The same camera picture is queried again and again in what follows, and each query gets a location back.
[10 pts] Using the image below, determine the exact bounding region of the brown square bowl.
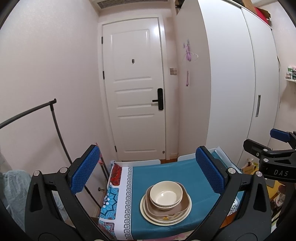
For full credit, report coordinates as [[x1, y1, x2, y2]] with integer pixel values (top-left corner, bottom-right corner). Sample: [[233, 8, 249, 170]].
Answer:
[[145, 181, 191, 219]]

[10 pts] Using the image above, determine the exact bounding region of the cream ceramic bowl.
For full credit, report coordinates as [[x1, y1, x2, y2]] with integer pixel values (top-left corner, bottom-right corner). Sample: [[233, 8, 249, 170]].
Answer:
[[149, 181, 183, 206]]

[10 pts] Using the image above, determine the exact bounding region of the yellow cartoon plate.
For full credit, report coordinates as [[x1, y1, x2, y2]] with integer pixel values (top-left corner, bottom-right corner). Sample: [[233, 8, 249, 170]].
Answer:
[[139, 193, 192, 226]]

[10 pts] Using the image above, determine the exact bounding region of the cream plate orange pattern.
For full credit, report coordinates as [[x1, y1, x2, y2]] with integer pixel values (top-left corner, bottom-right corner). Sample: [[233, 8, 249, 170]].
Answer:
[[139, 195, 192, 226]]

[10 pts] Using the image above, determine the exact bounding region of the plain white plate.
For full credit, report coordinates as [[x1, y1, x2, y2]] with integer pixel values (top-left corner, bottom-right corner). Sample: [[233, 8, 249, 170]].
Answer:
[[144, 196, 189, 220]]

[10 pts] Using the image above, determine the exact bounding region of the blue patterned tablecloth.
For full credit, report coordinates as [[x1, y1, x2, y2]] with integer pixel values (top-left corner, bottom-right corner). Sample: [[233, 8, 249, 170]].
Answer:
[[98, 158, 244, 241]]

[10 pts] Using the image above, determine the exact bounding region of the white wardrobe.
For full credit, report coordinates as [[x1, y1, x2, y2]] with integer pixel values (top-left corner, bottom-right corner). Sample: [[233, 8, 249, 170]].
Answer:
[[174, 1, 280, 167]]

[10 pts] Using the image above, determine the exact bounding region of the black clothes rack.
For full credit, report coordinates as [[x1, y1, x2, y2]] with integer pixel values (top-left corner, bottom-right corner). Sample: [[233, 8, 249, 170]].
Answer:
[[0, 98, 110, 209]]

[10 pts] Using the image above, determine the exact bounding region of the white door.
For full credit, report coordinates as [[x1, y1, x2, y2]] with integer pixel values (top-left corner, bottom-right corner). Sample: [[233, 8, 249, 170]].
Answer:
[[102, 18, 166, 161]]

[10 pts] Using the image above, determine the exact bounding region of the white wall shelf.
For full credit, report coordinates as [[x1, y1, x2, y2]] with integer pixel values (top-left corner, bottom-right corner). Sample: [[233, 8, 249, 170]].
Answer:
[[285, 66, 296, 82]]

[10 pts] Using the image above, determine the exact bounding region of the black door handle lock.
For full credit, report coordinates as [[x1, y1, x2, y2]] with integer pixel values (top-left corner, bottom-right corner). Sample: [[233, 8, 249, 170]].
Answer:
[[152, 88, 164, 110]]

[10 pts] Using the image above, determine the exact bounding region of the purple wall hanging decoration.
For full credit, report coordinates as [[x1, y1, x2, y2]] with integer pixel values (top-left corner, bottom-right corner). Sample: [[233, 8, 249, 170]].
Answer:
[[183, 39, 199, 87]]

